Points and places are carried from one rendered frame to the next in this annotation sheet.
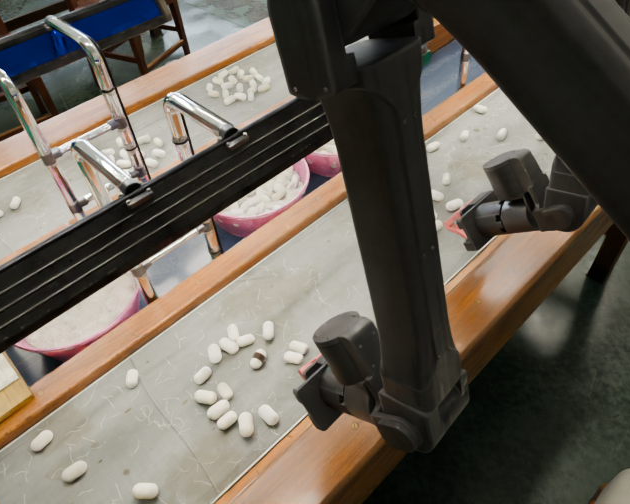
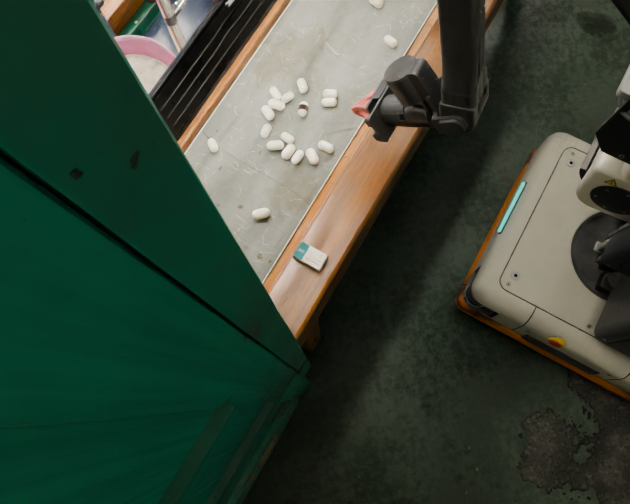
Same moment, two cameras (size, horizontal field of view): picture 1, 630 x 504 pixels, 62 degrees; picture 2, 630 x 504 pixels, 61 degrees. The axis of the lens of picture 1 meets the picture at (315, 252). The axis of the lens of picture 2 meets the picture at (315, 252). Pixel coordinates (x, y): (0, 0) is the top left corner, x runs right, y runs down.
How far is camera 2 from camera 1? 0.41 m
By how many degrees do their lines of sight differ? 28
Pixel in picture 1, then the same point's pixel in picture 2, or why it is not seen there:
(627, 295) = not seen: outside the picture
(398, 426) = (453, 121)
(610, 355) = (534, 50)
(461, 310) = not seen: hidden behind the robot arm
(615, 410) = (539, 95)
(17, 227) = not seen: hidden behind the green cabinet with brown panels
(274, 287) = (292, 49)
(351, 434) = (388, 145)
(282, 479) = (352, 183)
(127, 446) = (232, 191)
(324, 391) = (385, 115)
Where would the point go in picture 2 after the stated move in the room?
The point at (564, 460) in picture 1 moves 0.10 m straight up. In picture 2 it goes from (503, 141) to (512, 128)
